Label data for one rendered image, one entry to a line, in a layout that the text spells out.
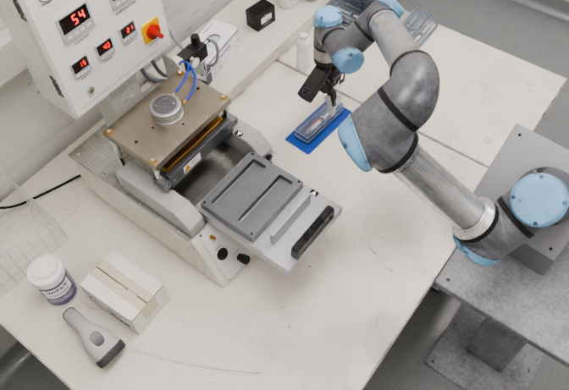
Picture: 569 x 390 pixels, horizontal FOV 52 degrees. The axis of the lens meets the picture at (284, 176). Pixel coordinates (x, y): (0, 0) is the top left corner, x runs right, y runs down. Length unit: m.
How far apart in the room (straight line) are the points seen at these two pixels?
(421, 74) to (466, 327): 1.41
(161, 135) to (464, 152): 0.94
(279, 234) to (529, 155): 0.68
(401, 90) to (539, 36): 2.45
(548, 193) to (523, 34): 2.23
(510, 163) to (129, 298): 1.03
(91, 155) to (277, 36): 0.81
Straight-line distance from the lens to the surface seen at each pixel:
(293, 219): 1.41
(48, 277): 1.57
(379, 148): 1.19
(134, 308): 1.52
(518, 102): 2.08
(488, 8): 3.68
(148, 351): 1.56
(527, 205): 1.40
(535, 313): 1.66
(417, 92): 1.17
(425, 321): 2.40
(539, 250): 1.64
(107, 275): 1.58
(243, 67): 2.02
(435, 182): 1.29
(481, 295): 1.64
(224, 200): 1.45
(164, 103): 1.45
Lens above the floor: 2.18
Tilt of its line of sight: 54 degrees down
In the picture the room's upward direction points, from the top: 3 degrees counter-clockwise
